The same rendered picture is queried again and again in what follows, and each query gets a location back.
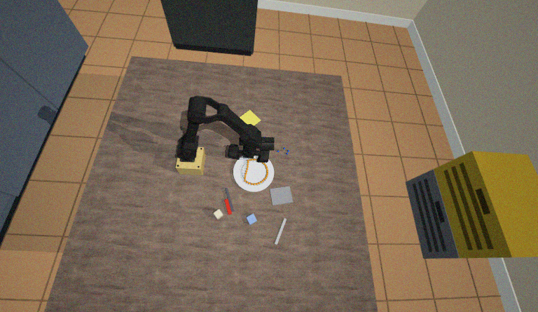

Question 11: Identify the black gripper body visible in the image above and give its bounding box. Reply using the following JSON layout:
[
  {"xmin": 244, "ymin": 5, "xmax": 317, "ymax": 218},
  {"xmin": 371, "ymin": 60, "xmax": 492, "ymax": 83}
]
[{"xmin": 228, "ymin": 144, "xmax": 270, "ymax": 163}]

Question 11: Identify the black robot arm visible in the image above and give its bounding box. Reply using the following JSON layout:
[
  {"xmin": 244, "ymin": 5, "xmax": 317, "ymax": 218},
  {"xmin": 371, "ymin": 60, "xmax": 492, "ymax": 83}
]
[{"xmin": 177, "ymin": 95, "xmax": 275, "ymax": 163}]

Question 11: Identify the yellow flat square pad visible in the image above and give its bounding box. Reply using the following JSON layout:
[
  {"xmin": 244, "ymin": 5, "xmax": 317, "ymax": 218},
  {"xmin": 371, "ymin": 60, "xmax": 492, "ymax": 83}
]
[{"xmin": 240, "ymin": 110, "xmax": 261, "ymax": 126}]

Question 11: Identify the white round plate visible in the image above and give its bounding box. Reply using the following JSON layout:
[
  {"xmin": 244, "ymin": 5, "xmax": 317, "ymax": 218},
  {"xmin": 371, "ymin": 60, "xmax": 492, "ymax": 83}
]
[{"xmin": 233, "ymin": 156, "xmax": 274, "ymax": 192}]

